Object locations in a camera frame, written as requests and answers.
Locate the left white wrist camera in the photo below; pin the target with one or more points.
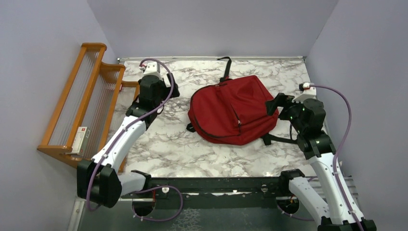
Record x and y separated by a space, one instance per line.
152 68

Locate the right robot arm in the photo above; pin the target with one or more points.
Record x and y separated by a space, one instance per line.
337 211

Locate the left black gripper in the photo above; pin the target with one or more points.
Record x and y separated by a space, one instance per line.
174 93

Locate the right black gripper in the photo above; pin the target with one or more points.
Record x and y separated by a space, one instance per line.
282 100

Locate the white red box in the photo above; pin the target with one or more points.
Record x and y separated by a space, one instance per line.
80 141

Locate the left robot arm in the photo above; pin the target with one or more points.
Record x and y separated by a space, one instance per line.
98 181

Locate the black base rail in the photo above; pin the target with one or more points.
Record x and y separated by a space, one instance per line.
225 192

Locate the red backpack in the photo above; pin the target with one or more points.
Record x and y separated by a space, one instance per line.
233 111

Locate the wooden rack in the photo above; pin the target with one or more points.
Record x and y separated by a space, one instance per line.
88 99

